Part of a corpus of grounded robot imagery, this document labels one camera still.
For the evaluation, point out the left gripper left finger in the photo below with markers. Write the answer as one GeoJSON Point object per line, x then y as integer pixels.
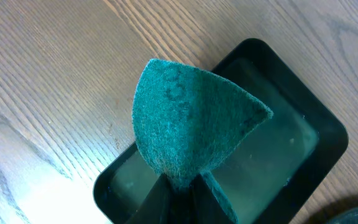
{"type": "Point", "coordinates": [156, 206]}

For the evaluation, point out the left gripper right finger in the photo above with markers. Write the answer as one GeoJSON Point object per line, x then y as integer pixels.
{"type": "Point", "coordinates": [206, 209]}

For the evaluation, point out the green yellow sponge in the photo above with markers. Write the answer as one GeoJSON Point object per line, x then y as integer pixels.
{"type": "Point", "coordinates": [188, 121]}

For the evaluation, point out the black rectangular tray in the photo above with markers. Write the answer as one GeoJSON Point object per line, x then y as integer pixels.
{"type": "Point", "coordinates": [271, 173]}

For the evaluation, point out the black round tray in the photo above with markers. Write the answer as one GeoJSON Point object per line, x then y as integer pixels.
{"type": "Point", "coordinates": [356, 216]}

